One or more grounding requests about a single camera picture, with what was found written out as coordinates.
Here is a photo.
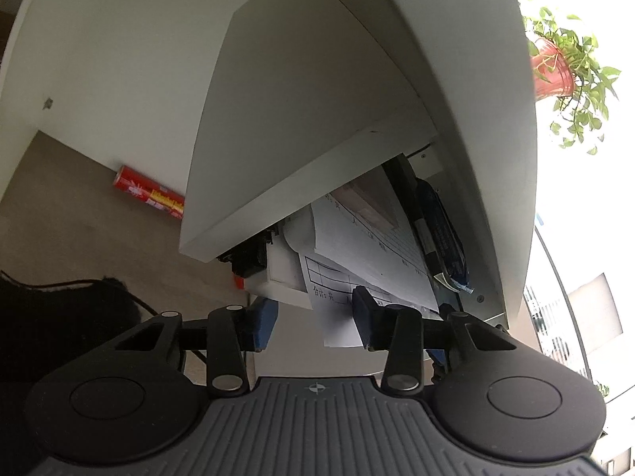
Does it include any white black small box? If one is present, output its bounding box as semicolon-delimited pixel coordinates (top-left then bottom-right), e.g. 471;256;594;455
416;218;443;277

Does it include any printed form paper stack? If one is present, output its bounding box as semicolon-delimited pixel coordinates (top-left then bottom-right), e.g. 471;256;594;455
283;167;438;347

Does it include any blue wet wipes pack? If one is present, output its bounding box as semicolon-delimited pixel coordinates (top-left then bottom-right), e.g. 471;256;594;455
418;179;473;294

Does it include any red cylindrical can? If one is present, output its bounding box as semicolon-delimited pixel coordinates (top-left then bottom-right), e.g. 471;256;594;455
113;165;185;219

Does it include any potted green plant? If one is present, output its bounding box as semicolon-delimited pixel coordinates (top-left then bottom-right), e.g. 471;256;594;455
518;0;621;156

